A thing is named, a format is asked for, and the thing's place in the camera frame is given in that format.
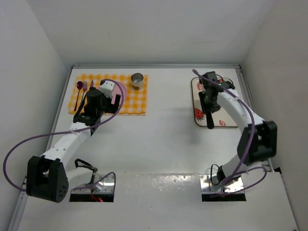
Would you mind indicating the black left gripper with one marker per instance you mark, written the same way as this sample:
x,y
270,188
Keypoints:
x,y
111,102

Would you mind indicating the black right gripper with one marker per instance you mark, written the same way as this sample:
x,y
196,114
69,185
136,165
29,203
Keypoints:
x,y
209,107

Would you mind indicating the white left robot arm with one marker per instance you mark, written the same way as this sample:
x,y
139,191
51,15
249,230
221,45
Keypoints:
x,y
46,175

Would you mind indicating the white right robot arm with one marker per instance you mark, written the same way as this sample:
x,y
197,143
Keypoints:
x,y
258,141

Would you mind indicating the purple fork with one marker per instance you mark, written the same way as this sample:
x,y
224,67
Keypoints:
x,y
85,87

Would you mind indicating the strawberry print tray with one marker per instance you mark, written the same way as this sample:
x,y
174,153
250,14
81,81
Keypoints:
x,y
219,116

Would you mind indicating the purple spoon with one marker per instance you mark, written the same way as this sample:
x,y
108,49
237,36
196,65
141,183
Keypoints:
x,y
79,87

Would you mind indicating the pink plate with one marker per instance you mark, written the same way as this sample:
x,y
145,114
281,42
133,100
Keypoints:
x,y
121,90

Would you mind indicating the orange checkered cloth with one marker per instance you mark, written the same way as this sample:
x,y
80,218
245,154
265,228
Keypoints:
x,y
136,100

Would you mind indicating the metal cup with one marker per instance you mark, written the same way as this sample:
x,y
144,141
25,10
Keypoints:
x,y
137,81

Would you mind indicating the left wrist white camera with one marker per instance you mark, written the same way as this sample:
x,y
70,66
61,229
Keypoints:
x,y
107,88

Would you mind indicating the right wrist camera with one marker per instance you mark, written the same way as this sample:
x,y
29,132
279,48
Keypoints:
x,y
227,83

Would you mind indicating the aluminium frame rail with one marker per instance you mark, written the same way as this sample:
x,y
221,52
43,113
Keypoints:
x,y
138,66

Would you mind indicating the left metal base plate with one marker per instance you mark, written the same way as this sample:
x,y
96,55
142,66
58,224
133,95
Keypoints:
x,y
106,183

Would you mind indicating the metal base plate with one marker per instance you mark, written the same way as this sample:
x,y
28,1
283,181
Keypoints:
x,y
209,185
106,183

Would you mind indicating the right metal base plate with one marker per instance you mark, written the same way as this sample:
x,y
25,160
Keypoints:
x,y
209,185

